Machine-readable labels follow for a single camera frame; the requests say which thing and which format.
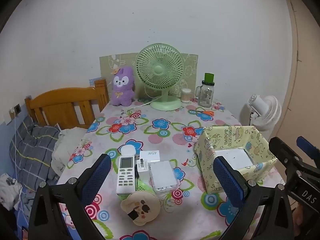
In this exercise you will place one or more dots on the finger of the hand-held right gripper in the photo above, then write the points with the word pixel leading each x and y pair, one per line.
pixel 306 143
pixel 282 152

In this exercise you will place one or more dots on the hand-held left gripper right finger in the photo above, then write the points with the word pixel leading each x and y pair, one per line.
pixel 228 180

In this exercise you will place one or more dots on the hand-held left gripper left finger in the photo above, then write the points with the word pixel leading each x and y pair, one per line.
pixel 100 172

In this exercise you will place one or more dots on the white remote control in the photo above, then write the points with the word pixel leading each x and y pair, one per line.
pixel 126 177

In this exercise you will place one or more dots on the white power adapter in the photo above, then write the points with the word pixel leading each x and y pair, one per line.
pixel 142 170

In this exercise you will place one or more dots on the yellow cartoon printed storage box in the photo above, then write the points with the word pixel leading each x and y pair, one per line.
pixel 225 135

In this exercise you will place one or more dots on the white charger box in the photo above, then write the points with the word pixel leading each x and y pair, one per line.
pixel 150 155

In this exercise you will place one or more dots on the beige bear shaped mirror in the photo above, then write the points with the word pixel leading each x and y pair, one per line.
pixel 150 205

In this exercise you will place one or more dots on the white foam block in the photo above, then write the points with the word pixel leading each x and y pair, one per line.
pixel 237 157

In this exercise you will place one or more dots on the white pillow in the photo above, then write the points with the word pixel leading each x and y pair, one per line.
pixel 65 150

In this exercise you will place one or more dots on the white standing fan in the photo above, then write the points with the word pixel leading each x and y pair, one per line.
pixel 265 110

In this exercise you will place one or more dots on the beige door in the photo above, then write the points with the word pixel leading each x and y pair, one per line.
pixel 307 80

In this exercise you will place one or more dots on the grey plaid bedding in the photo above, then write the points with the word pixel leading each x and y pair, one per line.
pixel 32 142

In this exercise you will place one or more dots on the wooden chair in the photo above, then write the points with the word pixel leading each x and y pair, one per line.
pixel 62 97

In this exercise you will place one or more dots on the glass mug jar green lid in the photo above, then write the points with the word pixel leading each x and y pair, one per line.
pixel 206 95

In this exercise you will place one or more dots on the purple plush bunny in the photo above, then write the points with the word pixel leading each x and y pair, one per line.
pixel 122 85

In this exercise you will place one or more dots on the white patterned cloth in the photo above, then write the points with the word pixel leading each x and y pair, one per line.
pixel 10 190

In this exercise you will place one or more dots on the clear cotton swab jar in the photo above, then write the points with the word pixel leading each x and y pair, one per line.
pixel 186 96

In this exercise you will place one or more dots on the green cartoon printed board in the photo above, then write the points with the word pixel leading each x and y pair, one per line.
pixel 110 62

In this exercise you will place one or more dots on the green desk fan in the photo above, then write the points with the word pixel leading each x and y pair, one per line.
pixel 158 68

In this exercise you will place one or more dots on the blue wall poster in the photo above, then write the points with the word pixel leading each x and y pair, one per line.
pixel 93 81

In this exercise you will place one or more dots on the wall socket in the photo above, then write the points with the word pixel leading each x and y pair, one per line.
pixel 17 108

